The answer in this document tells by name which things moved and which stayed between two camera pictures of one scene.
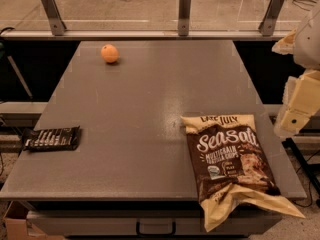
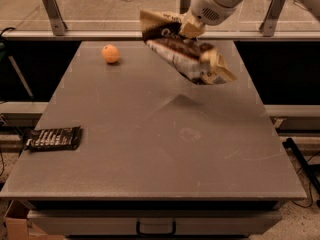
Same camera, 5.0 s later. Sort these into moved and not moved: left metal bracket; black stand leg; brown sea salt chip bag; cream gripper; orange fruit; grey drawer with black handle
Moved: cream gripper; brown sea salt chip bag
Not moved: grey drawer with black handle; orange fruit; left metal bracket; black stand leg
